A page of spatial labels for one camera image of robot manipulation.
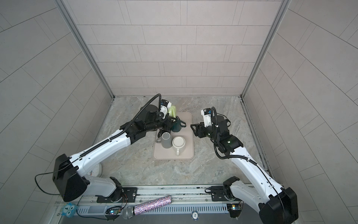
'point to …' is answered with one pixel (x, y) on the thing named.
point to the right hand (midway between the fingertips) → (195, 124)
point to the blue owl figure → (69, 210)
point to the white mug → (178, 142)
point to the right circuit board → (234, 209)
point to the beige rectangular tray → (187, 132)
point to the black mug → (165, 133)
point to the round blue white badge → (195, 215)
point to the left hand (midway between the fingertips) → (179, 119)
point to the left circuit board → (113, 211)
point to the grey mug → (166, 140)
